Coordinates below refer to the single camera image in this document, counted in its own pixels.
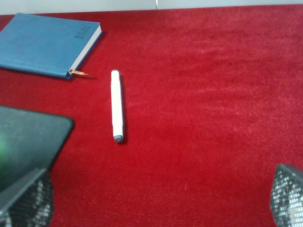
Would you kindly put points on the black green Razer mouse pad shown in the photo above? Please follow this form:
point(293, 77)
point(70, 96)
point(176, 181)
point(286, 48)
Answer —
point(29, 140)

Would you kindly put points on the white marker pen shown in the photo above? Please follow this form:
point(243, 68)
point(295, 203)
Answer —
point(117, 109)

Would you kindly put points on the blue notebook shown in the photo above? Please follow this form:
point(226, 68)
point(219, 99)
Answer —
point(49, 46)

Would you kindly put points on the red velvet tablecloth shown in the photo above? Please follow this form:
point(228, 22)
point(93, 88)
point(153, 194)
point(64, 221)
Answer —
point(212, 101)

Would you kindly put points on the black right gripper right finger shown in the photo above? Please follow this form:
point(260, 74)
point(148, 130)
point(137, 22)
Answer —
point(286, 198)

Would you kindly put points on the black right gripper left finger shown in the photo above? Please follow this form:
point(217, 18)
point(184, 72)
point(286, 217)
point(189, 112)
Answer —
point(28, 202)

